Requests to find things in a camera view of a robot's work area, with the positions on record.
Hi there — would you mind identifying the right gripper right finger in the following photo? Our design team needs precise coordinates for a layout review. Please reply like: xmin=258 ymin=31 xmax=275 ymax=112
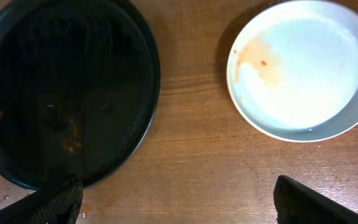
xmin=273 ymin=175 xmax=358 ymax=224

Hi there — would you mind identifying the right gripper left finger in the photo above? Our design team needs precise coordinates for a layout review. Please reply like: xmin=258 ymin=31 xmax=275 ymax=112
xmin=0 ymin=179 xmax=83 ymax=224

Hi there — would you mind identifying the grey-white plate with sauce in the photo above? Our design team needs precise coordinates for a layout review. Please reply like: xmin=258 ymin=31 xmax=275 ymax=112
xmin=226 ymin=1 xmax=358 ymax=142

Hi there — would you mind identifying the round black serving tray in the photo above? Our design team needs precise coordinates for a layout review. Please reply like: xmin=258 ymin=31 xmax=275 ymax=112
xmin=0 ymin=0 xmax=160 ymax=191

